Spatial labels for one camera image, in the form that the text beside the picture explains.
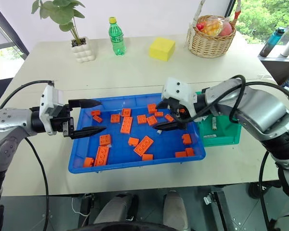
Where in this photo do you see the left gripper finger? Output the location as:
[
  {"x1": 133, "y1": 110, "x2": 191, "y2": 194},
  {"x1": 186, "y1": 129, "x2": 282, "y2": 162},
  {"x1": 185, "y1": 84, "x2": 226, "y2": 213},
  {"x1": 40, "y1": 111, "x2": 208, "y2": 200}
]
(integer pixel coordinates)
[
  {"x1": 68, "y1": 98, "x2": 105, "y2": 111},
  {"x1": 70, "y1": 127, "x2": 107, "y2": 140}
]

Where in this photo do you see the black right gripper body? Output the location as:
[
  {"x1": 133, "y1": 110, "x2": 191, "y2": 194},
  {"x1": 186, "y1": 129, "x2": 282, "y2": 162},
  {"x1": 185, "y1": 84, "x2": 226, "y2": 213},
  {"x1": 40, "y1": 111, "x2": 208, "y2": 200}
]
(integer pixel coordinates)
[{"x1": 167, "y1": 97, "x2": 191, "y2": 124}]

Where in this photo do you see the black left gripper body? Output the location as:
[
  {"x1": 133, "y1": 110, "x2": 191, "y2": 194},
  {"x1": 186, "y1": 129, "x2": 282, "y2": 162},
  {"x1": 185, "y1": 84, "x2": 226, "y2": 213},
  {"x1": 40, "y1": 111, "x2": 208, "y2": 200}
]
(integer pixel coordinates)
[{"x1": 49, "y1": 103, "x2": 75, "y2": 139}]

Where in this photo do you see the blue plastic bin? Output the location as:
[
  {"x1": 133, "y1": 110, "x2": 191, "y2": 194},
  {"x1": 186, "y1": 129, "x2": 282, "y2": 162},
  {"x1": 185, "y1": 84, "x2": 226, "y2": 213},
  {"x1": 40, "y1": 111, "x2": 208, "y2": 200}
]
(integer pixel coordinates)
[{"x1": 68, "y1": 93, "x2": 207, "y2": 174}]

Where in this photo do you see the green plastic bin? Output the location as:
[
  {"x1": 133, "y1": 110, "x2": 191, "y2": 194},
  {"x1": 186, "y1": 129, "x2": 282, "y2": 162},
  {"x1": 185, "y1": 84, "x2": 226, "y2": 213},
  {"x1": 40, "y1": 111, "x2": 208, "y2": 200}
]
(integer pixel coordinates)
[{"x1": 195, "y1": 114, "x2": 242, "y2": 148}]

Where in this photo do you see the long orange building brick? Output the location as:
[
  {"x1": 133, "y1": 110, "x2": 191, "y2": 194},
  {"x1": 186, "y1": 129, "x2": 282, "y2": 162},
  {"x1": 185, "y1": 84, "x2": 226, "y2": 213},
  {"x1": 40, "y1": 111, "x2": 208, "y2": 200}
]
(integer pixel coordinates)
[
  {"x1": 133, "y1": 135, "x2": 155, "y2": 155},
  {"x1": 120, "y1": 116, "x2": 134, "y2": 134},
  {"x1": 94, "y1": 145, "x2": 110, "y2": 167}
]

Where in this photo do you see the white bubble plant pot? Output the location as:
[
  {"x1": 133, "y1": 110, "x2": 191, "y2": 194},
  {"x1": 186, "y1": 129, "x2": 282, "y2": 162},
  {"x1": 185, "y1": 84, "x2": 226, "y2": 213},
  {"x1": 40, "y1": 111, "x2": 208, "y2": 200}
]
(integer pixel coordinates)
[{"x1": 70, "y1": 36, "x2": 96, "y2": 64}]

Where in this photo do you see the yellow sponge block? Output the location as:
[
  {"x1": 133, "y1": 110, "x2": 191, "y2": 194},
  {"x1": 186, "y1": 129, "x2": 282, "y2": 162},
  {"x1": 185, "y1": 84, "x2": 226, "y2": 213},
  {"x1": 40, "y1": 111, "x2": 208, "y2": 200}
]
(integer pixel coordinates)
[{"x1": 148, "y1": 37, "x2": 176, "y2": 62}]

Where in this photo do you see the green plastic soda bottle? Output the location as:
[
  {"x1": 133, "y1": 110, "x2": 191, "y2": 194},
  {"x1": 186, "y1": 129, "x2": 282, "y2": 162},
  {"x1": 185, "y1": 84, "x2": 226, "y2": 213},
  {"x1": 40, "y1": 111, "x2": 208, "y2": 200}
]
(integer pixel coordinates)
[{"x1": 108, "y1": 16, "x2": 127, "y2": 57}]

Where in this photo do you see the black chair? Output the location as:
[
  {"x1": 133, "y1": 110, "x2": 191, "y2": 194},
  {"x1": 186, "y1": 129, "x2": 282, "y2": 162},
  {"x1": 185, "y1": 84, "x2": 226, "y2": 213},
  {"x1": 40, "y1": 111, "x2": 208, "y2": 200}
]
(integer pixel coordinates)
[{"x1": 0, "y1": 77, "x2": 14, "y2": 109}]

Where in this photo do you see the wicker basket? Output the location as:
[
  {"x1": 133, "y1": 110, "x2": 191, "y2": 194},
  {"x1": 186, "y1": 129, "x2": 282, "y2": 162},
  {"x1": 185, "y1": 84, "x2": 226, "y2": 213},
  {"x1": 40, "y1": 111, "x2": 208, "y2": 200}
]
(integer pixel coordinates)
[{"x1": 184, "y1": 0, "x2": 243, "y2": 59}]

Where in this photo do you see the grey rounded robot leg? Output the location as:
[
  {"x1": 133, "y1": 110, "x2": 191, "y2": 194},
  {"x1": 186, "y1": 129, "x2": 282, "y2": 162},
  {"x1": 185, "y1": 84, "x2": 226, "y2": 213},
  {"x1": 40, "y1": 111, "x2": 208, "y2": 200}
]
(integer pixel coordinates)
[
  {"x1": 93, "y1": 192, "x2": 139, "y2": 225},
  {"x1": 163, "y1": 190, "x2": 186, "y2": 227}
]

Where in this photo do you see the green leafy plant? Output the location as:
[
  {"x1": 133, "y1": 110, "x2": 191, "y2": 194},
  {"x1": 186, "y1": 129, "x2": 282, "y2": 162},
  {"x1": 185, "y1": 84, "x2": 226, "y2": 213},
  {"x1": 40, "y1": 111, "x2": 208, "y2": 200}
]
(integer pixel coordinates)
[{"x1": 31, "y1": 0, "x2": 86, "y2": 46}]

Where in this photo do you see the bag of fruit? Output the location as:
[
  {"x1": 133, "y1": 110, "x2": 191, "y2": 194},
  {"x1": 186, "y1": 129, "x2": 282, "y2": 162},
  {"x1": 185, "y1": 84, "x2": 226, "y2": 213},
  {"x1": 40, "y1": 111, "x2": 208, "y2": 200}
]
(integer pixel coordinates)
[{"x1": 196, "y1": 15, "x2": 232, "y2": 37}]

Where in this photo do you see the pink peach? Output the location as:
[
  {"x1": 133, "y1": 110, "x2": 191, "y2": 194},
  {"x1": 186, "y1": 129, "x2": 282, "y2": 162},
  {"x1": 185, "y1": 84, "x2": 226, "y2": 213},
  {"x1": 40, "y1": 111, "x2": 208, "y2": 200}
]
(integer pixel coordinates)
[{"x1": 218, "y1": 22, "x2": 233, "y2": 37}]

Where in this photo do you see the grey side table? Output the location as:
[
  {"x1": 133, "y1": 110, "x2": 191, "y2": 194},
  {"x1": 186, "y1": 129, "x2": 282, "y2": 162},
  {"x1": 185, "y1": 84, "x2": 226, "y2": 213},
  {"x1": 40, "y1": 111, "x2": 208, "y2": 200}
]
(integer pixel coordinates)
[{"x1": 257, "y1": 54, "x2": 289, "y2": 92}]

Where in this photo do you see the black caster wheel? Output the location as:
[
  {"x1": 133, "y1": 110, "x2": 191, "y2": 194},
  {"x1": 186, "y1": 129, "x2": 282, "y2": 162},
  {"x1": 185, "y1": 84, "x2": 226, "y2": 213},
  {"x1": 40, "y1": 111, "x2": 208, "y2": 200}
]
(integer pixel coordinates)
[{"x1": 248, "y1": 180, "x2": 283, "y2": 200}]

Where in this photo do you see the dark water bottle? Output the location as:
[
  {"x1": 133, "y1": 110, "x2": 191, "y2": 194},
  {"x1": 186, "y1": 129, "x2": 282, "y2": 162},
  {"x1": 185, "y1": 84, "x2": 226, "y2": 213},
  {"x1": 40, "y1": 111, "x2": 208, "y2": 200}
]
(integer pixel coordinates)
[{"x1": 259, "y1": 27, "x2": 287, "y2": 58}]

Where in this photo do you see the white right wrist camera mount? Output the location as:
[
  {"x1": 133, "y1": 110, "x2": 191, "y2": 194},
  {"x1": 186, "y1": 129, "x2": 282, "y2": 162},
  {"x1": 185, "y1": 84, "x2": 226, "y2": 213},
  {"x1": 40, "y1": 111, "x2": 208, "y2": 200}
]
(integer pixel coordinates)
[{"x1": 161, "y1": 77, "x2": 198, "y2": 119}]

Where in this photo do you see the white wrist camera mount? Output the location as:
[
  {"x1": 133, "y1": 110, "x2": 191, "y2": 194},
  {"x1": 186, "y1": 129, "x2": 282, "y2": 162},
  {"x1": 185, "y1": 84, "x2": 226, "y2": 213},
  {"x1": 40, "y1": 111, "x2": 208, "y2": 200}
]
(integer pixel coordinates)
[
  {"x1": 39, "y1": 83, "x2": 65, "y2": 136},
  {"x1": 161, "y1": 77, "x2": 198, "y2": 119}
]

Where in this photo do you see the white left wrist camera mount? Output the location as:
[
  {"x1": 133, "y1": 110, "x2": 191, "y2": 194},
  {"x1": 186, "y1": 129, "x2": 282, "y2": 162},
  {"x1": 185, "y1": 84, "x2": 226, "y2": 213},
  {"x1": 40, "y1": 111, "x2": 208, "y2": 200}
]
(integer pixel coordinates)
[{"x1": 39, "y1": 83, "x2": 65, "y2": 136}]

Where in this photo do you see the white floor cable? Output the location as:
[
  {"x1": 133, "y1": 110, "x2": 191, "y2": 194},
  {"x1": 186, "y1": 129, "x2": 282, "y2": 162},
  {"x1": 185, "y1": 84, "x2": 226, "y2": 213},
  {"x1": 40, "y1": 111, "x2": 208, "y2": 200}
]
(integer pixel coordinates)
[{"x1": 71, "y1": 196, "x2": 90, "y2": 218}]

